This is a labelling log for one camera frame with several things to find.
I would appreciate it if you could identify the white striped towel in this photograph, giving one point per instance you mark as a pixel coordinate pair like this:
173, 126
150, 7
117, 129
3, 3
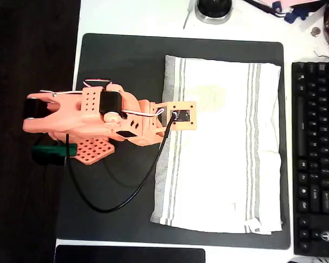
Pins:
216, 164

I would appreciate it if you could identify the orange 3D-printed robot arm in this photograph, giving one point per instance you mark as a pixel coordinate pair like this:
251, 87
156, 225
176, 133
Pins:
68, 117

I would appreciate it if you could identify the black desk mat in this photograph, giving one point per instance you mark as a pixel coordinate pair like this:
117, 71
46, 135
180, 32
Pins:
112, 68

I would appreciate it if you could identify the green table clamp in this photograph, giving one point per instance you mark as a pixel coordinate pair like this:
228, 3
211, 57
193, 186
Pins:
53, 150

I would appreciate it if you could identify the black tablet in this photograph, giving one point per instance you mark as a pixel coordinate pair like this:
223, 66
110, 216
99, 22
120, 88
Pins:
126, 254

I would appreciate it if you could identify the white plastic stick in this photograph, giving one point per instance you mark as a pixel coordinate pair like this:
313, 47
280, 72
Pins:
190, 8

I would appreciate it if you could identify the round metal black-topped base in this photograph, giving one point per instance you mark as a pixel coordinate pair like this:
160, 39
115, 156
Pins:
212, 15

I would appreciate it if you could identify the black computer keyboard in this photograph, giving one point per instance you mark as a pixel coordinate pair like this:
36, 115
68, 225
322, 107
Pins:
318, 137

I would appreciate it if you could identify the blue plastic object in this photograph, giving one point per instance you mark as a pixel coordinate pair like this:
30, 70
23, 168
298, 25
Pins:
294, 15

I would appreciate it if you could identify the pink flat object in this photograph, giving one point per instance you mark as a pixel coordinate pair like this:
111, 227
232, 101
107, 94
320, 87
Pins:
288, 2

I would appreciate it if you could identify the white paper scrap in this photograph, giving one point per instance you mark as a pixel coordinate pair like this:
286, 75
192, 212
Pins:
322, 52

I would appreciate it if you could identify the small brown coin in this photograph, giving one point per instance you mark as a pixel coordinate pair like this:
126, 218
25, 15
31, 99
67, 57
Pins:
315, 31

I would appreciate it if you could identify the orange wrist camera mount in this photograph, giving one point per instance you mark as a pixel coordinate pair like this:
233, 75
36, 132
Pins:
193, 115

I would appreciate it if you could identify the orange perforated base plate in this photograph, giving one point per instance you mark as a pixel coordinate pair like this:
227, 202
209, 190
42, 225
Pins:
93, 153

